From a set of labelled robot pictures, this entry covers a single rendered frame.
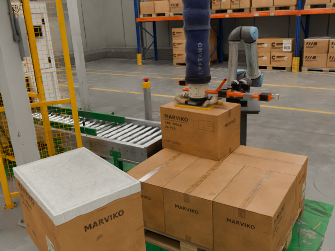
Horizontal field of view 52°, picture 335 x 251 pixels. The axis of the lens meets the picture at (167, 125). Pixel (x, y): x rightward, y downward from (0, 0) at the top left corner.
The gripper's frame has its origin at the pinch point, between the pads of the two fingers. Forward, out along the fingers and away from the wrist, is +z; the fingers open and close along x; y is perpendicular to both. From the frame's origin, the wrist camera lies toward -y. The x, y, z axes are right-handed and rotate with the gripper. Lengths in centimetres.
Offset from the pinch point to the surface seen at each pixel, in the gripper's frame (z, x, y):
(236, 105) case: 5.4, -12.8, -4.5
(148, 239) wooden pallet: 95, -105, 32
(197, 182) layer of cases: 77, -53, -5
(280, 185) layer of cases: 54, -53, -59
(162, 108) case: 34, -14, 54
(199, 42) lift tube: 21, 43, 21
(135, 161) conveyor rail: 52, -64, 76
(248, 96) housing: 17.1, -0.7, -19.2
